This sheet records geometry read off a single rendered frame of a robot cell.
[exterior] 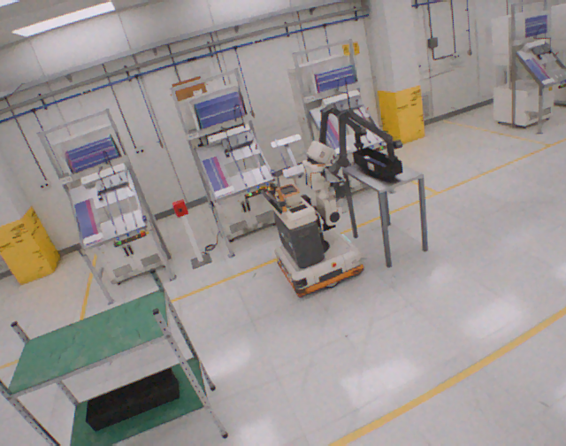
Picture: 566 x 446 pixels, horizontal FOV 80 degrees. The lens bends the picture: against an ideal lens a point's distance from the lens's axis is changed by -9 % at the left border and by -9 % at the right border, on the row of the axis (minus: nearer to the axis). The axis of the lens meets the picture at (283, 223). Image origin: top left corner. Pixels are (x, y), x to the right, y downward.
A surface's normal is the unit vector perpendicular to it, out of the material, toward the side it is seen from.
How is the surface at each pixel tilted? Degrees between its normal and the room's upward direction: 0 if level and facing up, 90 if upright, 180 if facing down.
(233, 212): 90
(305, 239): 90
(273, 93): 90
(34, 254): 90
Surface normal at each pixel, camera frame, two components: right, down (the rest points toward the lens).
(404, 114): 0.33, 0.37
